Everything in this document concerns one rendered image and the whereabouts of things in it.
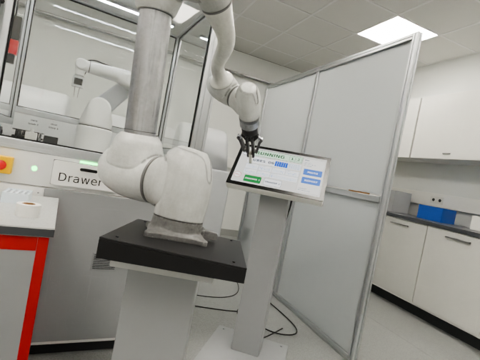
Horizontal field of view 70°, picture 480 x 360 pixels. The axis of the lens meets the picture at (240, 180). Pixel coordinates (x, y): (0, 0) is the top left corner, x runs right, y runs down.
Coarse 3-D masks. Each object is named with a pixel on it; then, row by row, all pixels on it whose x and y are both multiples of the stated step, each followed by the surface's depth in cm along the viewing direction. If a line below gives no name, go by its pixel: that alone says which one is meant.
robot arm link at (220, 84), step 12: (204, 12) 105; (216, 12) 103; (228, 12) 105; (216, 24) 108; (228, 24) 109; (216, 36) 114; (228, 36) 113; (216, 48) 123; (228, 48) 118; (216, 60) 129; (216, 72) 139; (228, 72) 147; (216, 84) 145; (228, 84) 144; (216, 96) 149
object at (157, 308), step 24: (120, 264) 91; (144, 288) 95; (168, 288) 95; (192, 288) 96; (120, 312) 95; (144, 312) 95; (168, 312) 96; (192, 312) 96; (120, 336) 95; (144, 336) 96; (168, 336) 96
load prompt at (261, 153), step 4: (260, 152) 196; (264, 152) 195; (268, 152) 195; (272, 152) 195; (264, 156) 193; (268, 156) 193; (272, 156) 193; (276, 156) 193; (280, 156) 192; (284, 156) 192; (288, 156) 192; (292, 156) 192; (296, 156) 192; (284, 160) 190; (288, 160) 190; (292, 160) 190; (296, 160) 190; (300, 160) 190
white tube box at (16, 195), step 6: (6, 192) 124; (12, 192) 128; (18, 192) 130; (24, 192) 132; (30, 192) 134; (6, 198) 124; (12, 198) 125; (18, 198) 126; (24, 198) 127; (30, 198) 134
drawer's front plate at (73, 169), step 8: (56, 160) 152; (56, 168) 152; (64, 168) 154; (72, 168) 155; (80, 168) 157; (88, 168) 158; (96, 168) 160; (56, 176) 153; (64, 176) 154; (80, 176) 157; (88, 176) 158; (96, 176) 160; (56, 184) 153; (64, 184) 154; (72, 184) 156; (80, 184) 157; (88, 184) 159; (96, 184) 160
